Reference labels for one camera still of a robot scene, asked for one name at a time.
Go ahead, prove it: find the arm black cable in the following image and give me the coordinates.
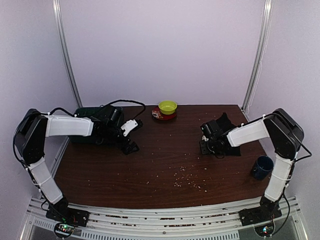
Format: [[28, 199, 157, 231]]
[[48, 99, 147, 121], [268, 113, 313, 163]]

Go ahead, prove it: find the left controller board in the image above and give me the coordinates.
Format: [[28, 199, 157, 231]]
[[53, 222, 75, 238]]

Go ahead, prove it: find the aluminium frame post right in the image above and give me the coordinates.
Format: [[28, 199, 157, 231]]
[[241, 0, 274, 114]]

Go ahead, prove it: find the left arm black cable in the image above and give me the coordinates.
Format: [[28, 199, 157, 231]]
[[48, 99, 147, 121]]

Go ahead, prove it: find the right controller board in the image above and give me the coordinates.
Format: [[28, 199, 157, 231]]
[[254, 222, 275, 237]]

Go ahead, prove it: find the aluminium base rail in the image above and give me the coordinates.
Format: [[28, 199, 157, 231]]
[[18, 197, 311, 240]]

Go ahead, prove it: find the lime green plastic bowl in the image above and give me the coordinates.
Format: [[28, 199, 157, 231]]
[[158, 100, 178, 115]]

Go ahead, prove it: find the green plastic divider tray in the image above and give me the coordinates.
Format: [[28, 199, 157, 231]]
[[67, 106, 124, 145]]

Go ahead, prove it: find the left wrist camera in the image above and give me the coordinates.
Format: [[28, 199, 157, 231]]
[[97, 105, 124, 126]]

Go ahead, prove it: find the red floral plate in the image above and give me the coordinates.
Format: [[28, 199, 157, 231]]
[[151, 106, 177, 121]]

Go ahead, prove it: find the aluminium frame post left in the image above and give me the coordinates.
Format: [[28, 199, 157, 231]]
[[52, 0, 83, 107]]

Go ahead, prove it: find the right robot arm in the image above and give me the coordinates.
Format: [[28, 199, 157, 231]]
[[199, 108, 305, 221]]

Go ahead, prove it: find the black underwear beige waistband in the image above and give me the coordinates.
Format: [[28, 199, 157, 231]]
[[212, 112, 241, 157]]

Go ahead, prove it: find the controller board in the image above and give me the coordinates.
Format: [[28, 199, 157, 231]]
[[53, 222, 75, 238], [254, 222, 275, 237]]

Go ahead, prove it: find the aluminium frame post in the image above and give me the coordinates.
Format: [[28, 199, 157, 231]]
[[241, 0, 274, 114], [52, 0, 83, 107]]

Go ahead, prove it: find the dark blue mug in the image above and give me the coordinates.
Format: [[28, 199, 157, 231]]
[[250, 155, 274, 181]]

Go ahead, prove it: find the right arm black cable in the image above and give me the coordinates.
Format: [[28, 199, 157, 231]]
[[268, 113, 313, 163]]

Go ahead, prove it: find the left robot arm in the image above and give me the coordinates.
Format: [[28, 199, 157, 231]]
[[12, 105, 143, 222]]

